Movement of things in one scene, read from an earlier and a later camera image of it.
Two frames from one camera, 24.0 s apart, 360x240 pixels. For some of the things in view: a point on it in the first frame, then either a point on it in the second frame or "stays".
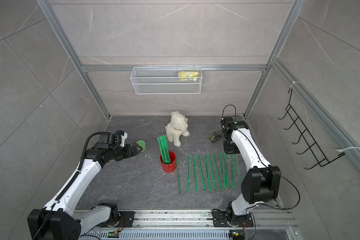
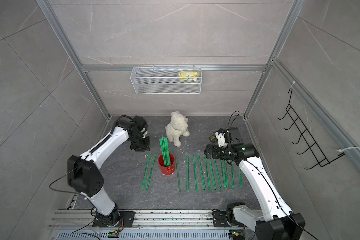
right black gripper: [227, 150] → [215, 148]
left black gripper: [128, 153] → [146, 147]
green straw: [187, 173] stays
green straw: [219, 183] stays
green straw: [209, 185] stays
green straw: [221, 162] stays
